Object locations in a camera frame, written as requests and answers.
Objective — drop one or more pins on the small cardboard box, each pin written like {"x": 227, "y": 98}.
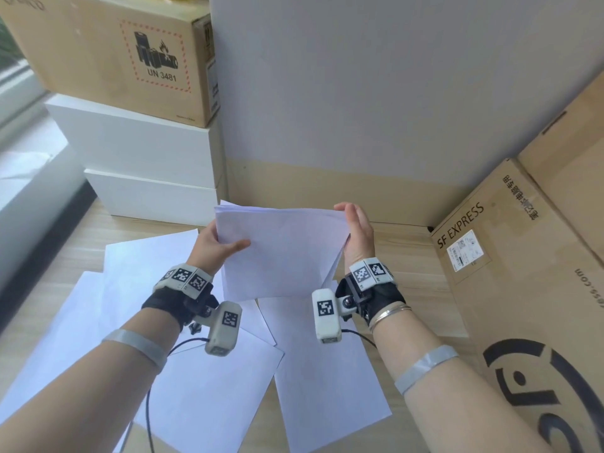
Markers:
{"x": 85, "y": 51}

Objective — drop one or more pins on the pile of white papers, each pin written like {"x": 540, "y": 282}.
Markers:
{"x": 189, "y": 401}

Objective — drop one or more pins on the grey forearm band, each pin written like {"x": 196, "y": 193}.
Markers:
{"x": 137, "y": 346}
{"x": 424, "y": 365}

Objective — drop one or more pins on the tall white box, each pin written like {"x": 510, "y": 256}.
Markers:
{"x": 141, "y": 146}

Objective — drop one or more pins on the beige desk back panel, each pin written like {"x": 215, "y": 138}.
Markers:
{"x": 330, "y": 188}

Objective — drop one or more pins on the person's right hand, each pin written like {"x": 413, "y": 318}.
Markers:
{"x": 361, "y": 235}

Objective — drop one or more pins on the flat white box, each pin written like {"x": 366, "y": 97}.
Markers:
{"x": 151, "y": 198}

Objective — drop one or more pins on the white shipping label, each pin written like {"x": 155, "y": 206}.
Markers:
{"x": 465, "y": 250}

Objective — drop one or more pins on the large printed cardboard box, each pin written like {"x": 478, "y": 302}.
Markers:
{"x": 528, "y": 301}

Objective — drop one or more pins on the plain cardboard box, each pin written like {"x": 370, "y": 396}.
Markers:
{"x": 575, "y": 174}

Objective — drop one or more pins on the person's left hand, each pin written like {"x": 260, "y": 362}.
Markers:
{"x": 210, "y": 252}

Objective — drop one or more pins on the gathered white paper bundle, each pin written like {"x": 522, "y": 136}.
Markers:
{"x": 283, "y": 250}

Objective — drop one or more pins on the white window sill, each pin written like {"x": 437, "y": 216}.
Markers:
{"x": 28, "y": 193}

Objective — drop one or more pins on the person's right forearm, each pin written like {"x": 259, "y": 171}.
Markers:
{"x": 448, "y": 410}

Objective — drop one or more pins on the white marker wrist camera rig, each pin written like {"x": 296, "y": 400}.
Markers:
{"x": 377, "y": 297}
{"x": 165, "y": 301}

